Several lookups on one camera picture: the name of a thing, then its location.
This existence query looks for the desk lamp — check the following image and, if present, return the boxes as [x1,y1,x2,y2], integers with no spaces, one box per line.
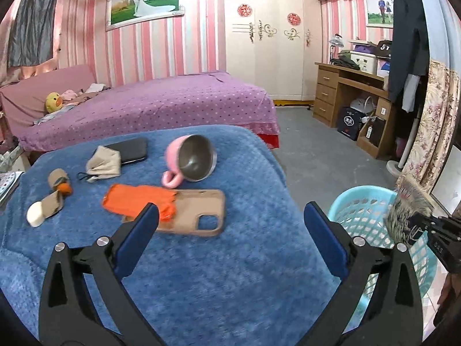
[329,32,343,62]

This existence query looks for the person's right forearm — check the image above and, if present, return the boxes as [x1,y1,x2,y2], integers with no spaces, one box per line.
[432,271,461,328]

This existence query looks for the cardboard box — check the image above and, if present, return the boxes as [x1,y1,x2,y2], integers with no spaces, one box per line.
[358,115,386,148]

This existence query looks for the pink mug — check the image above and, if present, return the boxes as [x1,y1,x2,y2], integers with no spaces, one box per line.
[162,134,217,188]

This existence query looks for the black gift bag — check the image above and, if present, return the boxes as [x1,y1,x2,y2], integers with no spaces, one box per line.
[337,106,366,141]

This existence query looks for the dark clothing pile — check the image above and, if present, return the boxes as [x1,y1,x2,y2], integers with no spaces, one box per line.
[330,57,361,71]

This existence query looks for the brown phone case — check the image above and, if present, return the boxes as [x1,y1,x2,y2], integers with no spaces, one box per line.
[122,188,226,238]

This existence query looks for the small framed photo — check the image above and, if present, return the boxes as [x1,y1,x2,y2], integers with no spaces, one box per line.
[365,0,402,28]

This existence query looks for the pink window curtain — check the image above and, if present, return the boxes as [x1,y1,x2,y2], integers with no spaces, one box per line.
[0,7,60,87]

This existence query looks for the grey hanging garment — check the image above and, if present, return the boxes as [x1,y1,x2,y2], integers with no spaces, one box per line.
[401,74,422,112]

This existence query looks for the yellow duck plush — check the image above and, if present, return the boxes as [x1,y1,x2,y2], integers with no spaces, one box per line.
[45,92,63,113]

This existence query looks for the white floor fan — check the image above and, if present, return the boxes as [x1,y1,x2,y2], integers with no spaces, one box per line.
[386,108,420,174]

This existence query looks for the grey curtain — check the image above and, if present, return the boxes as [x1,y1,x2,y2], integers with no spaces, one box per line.
[7,0,60,67]

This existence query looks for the purple dotted bed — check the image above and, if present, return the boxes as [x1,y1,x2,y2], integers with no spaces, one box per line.
[0,64,281,152]

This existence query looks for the white round appliance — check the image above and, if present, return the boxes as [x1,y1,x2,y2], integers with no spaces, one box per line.
[349,95,375,116]

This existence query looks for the orange cloth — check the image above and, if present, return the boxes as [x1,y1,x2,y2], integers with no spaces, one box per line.
[103,184,178,222]

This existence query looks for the white wardrobe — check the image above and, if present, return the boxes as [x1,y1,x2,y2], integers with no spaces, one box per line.
[223,0,323,107]

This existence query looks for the framed wedding picture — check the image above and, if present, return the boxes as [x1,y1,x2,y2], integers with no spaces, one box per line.
[105,0,185,32]

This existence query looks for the white storage box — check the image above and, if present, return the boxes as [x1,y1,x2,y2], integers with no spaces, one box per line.
[351,52,379,74]

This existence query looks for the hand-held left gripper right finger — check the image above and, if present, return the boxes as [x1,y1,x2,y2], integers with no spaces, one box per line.
[303,202,424,346]

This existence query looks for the beige paper roll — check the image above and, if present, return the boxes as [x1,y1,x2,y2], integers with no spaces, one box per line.
[48,168,71,190]

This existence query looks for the white framed panel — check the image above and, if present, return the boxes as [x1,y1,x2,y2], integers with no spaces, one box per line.
[430,144,461,217]

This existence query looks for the floral curtain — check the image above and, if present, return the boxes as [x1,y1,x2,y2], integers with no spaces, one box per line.
[401,59,461,191]

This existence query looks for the beige face mask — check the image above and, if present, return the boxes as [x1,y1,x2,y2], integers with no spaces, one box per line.
[77,146,123,183]

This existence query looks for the floral ironing board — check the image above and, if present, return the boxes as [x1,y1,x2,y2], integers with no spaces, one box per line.
[0,171,24,210]

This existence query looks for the dark hanging garment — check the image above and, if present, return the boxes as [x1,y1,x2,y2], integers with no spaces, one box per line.
[387,0,431,103]

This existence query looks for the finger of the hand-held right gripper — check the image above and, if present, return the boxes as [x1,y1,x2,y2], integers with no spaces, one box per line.
[405,212,461,242]

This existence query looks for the blue knitted blanket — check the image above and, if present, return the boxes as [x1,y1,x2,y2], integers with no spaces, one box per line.
[0,124,346,346]

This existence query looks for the wooden desk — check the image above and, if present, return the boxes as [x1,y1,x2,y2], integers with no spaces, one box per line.
[313,61,397,159]

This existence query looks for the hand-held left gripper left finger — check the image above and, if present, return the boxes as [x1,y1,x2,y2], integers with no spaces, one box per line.
[38,203,160,346]

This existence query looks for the tan roll with white end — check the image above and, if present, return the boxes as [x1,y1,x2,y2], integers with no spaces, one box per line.
[39,190,66,219]

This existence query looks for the light blue plastic basket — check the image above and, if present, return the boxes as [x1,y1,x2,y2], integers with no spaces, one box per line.
[326,185,438,332]

